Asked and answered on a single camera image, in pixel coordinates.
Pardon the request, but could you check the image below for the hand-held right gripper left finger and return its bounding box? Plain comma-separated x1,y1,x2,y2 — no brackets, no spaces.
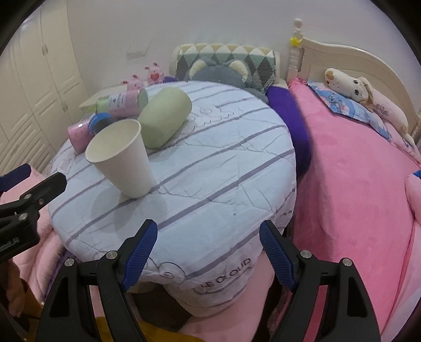
34,220,158,342

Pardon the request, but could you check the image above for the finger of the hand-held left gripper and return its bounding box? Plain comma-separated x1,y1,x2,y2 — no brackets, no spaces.
0,164,32,195
0,172,67,227

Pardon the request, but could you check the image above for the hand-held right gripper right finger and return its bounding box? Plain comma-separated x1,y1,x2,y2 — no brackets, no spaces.
259,220,372,342

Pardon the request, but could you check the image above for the white paper cup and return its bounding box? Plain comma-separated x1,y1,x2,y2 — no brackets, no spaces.
85,119,155,199

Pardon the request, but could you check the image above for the green cup lying down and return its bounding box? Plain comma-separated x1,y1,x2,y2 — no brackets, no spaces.
137,87,193,149

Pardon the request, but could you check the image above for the person's left hand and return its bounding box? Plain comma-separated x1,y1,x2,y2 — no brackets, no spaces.
6,261,27,317

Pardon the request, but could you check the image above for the pink bottle with blue cap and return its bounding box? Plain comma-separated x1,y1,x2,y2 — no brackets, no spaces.
67,112,114,154

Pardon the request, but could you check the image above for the white wardrobe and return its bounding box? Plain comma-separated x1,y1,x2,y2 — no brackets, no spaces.
0,0,88,175

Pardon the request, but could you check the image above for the pink bed blanket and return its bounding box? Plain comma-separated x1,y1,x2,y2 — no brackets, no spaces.
285,77,421,342

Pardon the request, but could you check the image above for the striped white quilt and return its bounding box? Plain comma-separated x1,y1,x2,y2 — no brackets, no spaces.
45,80,297,318

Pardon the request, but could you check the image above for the pink and green canister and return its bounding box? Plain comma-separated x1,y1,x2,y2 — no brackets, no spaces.
95,88,149,119

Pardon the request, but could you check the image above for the purple blanket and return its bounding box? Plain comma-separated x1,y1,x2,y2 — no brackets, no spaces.
265,84,312,185

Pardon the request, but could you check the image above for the pink plush toy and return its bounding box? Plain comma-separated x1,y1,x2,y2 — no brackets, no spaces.
121,74,146,92
143,64,165,85

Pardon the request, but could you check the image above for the blue cartoon pillow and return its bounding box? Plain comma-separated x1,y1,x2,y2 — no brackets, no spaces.
307,80,396,143

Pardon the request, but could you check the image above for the cream plush doll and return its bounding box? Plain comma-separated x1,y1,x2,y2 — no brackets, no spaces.
324,67,417,147

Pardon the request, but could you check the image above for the triangle patterned pillow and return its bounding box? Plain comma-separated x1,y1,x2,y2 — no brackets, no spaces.
174,43,281,93

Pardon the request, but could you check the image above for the grey plush cushion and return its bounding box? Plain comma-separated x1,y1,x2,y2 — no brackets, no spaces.
190,56,271,103

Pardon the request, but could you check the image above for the cream wooden headboard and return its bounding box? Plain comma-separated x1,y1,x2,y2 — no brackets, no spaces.
287,18,421,133

